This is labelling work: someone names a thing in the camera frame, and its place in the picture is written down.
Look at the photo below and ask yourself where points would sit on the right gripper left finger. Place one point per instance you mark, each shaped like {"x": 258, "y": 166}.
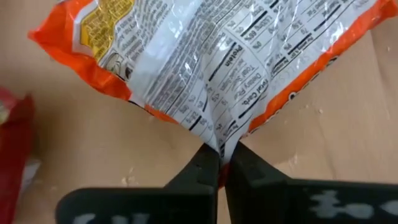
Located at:
{"x": 155, "y": 205}

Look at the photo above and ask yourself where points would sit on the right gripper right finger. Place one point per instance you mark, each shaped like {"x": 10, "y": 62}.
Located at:
{"x": 280, "y": 202}

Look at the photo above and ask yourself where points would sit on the orange Maruchan noodle packet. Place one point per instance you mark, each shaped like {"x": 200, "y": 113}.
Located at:
{"x": 186, "y": 62}

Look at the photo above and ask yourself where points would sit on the red Maruchan noodle packet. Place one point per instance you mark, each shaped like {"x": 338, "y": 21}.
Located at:
{"x": 15, "y": 140}

